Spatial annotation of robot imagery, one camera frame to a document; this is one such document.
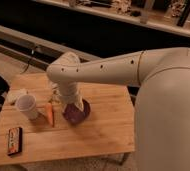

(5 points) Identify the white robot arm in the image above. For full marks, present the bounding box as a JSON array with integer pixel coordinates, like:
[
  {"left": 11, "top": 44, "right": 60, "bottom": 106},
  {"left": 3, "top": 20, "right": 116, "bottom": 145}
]
[{"left": 47, "top": 47, "right": 190, "bottom": 171}]

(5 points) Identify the purple bowl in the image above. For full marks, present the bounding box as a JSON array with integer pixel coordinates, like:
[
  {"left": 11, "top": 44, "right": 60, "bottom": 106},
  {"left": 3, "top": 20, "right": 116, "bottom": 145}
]
[{"left": 63, "top": 99, "right": 91, "bottom": 125}]

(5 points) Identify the clear glass bottle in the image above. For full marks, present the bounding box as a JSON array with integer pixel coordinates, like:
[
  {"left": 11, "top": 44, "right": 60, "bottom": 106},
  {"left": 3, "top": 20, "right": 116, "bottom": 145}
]
[{"left": 49, "top": 82, "right": 60, "bottom": 103}]

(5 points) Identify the orange carrot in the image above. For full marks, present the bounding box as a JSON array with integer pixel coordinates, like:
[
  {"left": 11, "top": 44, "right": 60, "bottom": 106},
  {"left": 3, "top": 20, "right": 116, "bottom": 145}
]
[{"left": 46, "top": 103, "right": 54, "bottom": 127}]

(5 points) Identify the wooden table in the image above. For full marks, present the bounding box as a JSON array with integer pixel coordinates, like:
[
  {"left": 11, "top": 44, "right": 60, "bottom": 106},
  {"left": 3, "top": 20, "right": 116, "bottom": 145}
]
[{"left": 0, "top": 72, "right": 136, "bottom": 167}]

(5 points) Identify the black orange small box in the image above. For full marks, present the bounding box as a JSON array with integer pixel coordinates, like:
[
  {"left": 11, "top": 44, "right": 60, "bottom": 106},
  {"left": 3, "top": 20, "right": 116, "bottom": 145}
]
[{"left": 7, "top": 127, "right": 23, "bottom": 156}]

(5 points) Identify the black cable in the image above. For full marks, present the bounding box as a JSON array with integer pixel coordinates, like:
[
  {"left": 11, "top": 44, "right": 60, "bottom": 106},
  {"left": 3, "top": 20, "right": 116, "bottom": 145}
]
[{"left": 20, "top": 47, "right": 40, "bottom": 75}]

